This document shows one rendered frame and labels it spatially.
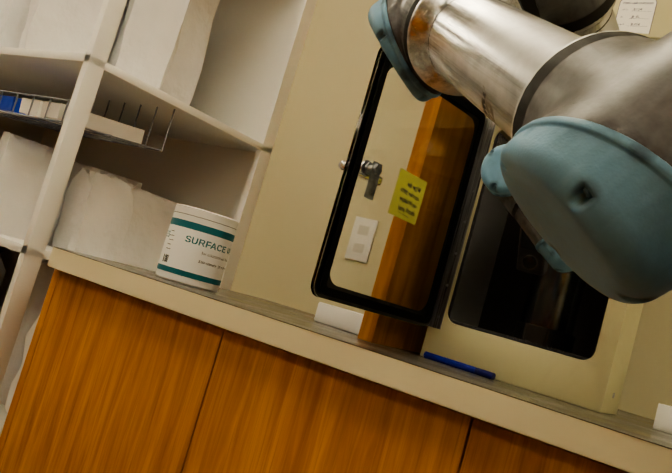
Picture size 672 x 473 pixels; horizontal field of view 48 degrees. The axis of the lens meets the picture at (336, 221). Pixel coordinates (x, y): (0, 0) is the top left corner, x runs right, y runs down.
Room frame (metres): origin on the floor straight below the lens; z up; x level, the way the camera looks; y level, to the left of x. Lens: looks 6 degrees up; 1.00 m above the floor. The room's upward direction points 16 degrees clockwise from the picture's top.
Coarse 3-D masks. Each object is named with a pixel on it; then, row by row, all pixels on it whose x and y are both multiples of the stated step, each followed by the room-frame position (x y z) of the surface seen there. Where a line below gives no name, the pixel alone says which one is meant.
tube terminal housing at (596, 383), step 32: (448, 320) 1.34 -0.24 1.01; (608, 320) 1.19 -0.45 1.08; (448, 352) 1.33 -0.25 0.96; (480, 352) 1.30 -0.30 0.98; (512, 352) 1.27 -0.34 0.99; (544, 352) 1.24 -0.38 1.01; (608, 352) 1.18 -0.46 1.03; (512, 384) 1.26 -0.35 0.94; (544, 384) 1.23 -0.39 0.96; (576, 384) 1.20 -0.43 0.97; (608, 384) 1.18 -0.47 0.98
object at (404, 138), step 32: (384, 96) 1.14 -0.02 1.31; (384, 128) 1.16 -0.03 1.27; (416, 128) 1.21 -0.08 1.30; (448, 128) 1.27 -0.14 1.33; (384, 160) 1.17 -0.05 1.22; (416, 160) 1.23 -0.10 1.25; (448, 160) 1.29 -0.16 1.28; (384, 192) 1.19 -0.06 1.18; (416, 192) 1.24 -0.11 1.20; (448, 192) 1.30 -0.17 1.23; (352, 224) 1.15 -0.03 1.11; (384, 224) 1.20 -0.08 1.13; (416, 224) 1.26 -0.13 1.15; (448, 224) 1.32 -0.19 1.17; (320, 256) 1.12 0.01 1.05; (352, 256) 1.17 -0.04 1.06; (384, 256) 1.22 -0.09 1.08; (416, 256) 1.28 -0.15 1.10; (352, 288) 1.18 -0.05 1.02; (384, 288) 1.23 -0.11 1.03; (416, 288) 1.29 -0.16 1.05
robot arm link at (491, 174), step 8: (504, 144) 1.05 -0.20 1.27; (496, 152) 1.05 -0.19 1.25; (488, 160) 1.05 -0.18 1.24; (496, 160) 1.05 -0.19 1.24; (488, 168) 1.05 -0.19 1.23; (496, 168) 1.05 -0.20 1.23; (488, 176) 1.05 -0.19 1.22; (496, 176) 1.04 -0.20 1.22; (488, 184) 1.05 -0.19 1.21; (496, 184) 1.04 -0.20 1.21; (504, 184) 1.04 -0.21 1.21; (496, 192) 1.05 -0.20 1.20; (504, 192) 1.04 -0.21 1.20; (504, 200) 1.07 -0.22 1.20; (512, 200) 1.05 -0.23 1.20; (512, 208) 1.06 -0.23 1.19
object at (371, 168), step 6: (366, 168) 1.15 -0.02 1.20; (372, 168) 1.13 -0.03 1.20; (378, 168) 1.14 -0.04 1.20; (372, 174) 1.14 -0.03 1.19; (378, 174) 1.14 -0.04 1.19; (372, 180) 1.14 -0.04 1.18; (366, 186) 1.13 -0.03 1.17; (372, 186) 1.14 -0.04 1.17; (366, 192) 1.14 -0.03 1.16; (372, 192) 1.15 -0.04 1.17; (366, 198) 1.15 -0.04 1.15; (372, 198) 1.15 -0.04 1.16
